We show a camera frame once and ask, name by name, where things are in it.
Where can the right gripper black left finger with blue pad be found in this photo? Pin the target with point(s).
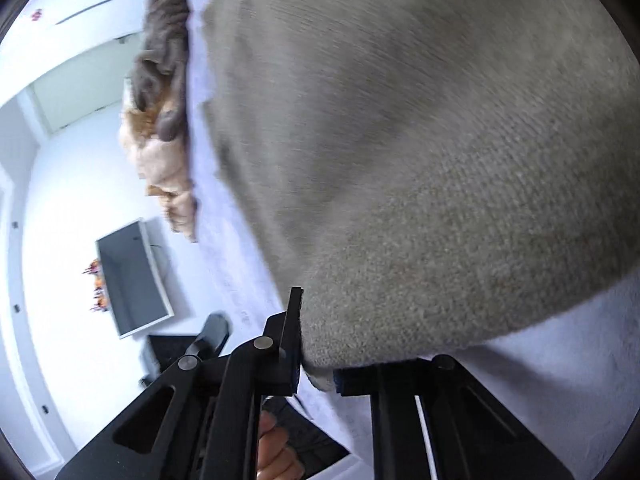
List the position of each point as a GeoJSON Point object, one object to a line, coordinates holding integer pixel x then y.
{"type": "Point", "coordinates": [200, 418]}

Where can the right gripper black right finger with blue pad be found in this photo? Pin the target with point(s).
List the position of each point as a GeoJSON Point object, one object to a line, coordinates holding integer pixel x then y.
{"type": "Point", "coordinates": [432, 419]}

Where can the olive brown knit sweater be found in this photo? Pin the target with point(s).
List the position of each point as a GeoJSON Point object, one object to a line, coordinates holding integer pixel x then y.
{"type": "Point", "coordinates": [432, 173]}

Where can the bare human hand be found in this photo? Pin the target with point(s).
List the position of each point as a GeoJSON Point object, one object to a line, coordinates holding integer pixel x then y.
{"type": "Point", "coordinates": [276, 460]}

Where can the lavender fleece blanket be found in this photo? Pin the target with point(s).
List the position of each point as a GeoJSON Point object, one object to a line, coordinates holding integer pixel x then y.
{"type": "Point", "coordinates": [573, 379]}

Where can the white framed monitor screen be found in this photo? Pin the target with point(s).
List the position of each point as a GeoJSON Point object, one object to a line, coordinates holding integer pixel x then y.
{"type": "Point", "coordinates": [132, 284]}

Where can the red flower decoration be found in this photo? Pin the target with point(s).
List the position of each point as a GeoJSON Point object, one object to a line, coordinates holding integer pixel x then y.
{"type": "Point", "coordinates": [100, 300]}

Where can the peach orange crumpled garment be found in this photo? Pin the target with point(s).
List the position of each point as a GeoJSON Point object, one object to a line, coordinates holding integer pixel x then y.
{"type": "Point", "coordinates": [155, 142]}

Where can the grey brown crumpled garment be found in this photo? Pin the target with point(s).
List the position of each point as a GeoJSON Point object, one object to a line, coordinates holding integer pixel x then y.
{"type": "Point", "coordinates": [158, 79]}

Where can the white wardrobe with handles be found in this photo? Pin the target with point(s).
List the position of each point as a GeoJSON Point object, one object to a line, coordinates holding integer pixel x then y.
{"type": "Point", "coordinates": [62, 60]}

